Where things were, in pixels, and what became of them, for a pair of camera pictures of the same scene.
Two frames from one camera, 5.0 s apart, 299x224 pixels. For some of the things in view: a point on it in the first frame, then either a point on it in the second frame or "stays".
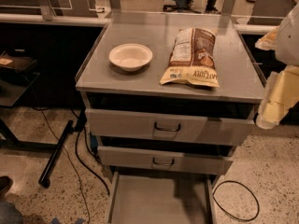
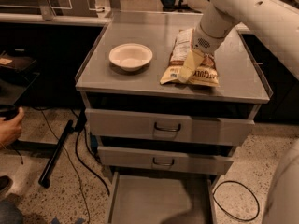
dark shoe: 6,184 stays
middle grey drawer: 163,160 stays
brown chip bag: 192,58 stays
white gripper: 288,42 -> 206,41
